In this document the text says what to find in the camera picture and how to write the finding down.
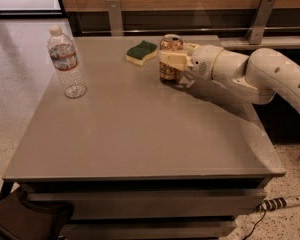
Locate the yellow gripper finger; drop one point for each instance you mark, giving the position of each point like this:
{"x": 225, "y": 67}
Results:
{"x": 178, "y": 59}
{"x": 189, "y": 48}

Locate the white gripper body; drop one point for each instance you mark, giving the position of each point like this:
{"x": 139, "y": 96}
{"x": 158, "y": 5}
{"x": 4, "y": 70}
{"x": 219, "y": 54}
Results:
{"x": 205, "y": 61}

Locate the orange LaCroix soda can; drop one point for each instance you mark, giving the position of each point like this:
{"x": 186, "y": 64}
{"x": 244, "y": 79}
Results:
{"x": 171, "y": 42}

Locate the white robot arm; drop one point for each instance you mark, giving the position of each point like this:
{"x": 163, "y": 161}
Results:
{"x": 256, "y": 78}

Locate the green and yellow sponge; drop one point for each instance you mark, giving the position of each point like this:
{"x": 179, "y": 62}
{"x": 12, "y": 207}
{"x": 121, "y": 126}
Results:
{"x": 141, "y": 53}

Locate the clear plastic water bottle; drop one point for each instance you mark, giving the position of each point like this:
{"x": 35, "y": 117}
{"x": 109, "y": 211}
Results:
{"x": 62, "y": 52}

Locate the white power strip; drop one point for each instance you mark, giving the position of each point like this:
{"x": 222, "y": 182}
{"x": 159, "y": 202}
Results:
{"x": 278, "y": 203}

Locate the upper grey drawer front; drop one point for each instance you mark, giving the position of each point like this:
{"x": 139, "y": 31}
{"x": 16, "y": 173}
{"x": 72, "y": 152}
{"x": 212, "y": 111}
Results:
{"x": 156, "y": 204}

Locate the grey drawer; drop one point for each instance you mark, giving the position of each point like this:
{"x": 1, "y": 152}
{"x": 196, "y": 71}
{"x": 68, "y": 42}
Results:
{"x": 156, "y": 204}
{"x": 197, "y": 230}

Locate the lower grey drawer front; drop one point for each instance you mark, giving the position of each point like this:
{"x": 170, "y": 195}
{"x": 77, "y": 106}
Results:
{"x": 197, "y": 230}

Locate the dark brown chair seat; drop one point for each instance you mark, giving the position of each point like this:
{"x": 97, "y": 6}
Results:
{"x": 21, "y": 219}

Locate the right metal wall bracket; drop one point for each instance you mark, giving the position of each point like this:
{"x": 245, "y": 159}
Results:
{"x": 255, "y": 32}

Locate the metal wall bracket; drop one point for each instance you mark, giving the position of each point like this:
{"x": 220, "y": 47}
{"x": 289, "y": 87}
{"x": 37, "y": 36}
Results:
{"x": 115, "y": 17}
{"x": 255, "y": 32}

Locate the left metal wall bracket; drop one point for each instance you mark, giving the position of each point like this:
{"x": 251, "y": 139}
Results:
{"x": 115, "y": 17}

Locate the horizontal metal rail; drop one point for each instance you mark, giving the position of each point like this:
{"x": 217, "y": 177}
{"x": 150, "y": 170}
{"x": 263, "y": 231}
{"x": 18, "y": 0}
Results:
{"x": 232, "y": 32}

